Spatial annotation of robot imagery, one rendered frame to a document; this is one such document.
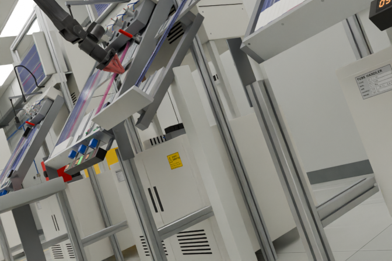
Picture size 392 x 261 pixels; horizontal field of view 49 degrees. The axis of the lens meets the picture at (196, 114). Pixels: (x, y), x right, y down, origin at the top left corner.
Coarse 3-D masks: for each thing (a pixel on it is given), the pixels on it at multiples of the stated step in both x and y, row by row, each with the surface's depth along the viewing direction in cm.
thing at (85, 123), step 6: (114, 96) 170; (96, 108) 185; (90, 114) 188; (84, 120) 193; (90, 120) 183; (84, 126) 185; (78, 132) 190; (84, 132) 181; (90, 132) 172; (78, 138) 182
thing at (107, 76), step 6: (144, 30) 186; (132, 42) 193; (120, 54) 201; (126, 54) 191; (132, 54) 181; (126, 66) 198; (108, 72) 202; (102, 78) 207; (108, 78) 198; (102, 84) 205
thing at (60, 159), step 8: (88, 136) 163; (96, 136) 161; (104, 136) 159; (72, 144) 177; (80, 144) 172; (88, 144) 170; (104, 144) 165; (64, 152) 185; (88, 152) 177; (48, 160) 201; (56, 160) 198; (64, 160) 194; (72, 160) 191; (56, 168) 208
